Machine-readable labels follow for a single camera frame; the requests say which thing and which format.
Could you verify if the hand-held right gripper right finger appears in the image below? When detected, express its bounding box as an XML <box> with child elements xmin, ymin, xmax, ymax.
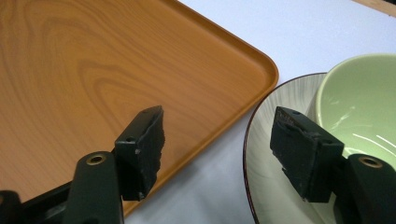
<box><xmin>269</xmin><ymin>105</ymin><xmax>396</xmax><ymax>224</ymax></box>

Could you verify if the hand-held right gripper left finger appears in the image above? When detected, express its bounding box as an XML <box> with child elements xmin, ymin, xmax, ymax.
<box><xmin>62</xmin><ymin>105</ymin><xmax>166</xmax><ymax>224</ymax></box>

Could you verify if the white ribbed plate dark rim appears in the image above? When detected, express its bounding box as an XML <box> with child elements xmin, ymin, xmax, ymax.
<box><xmin>243</xmin><ymin>72</ymin><xmax>339</xmax><ymax>224</ymax></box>

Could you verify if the light green bowl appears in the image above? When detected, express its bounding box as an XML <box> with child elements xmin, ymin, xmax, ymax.
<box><xmin>306</xmin><ymin>53</ymin><xmax>396</xmax><ymax>172</ymax></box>

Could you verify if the wood-grain brown tray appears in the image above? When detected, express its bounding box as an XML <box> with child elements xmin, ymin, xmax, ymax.
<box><xmin>0</xmin><ymin>0</ymin><xmax>280</xmax><ymax>217</ymax></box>

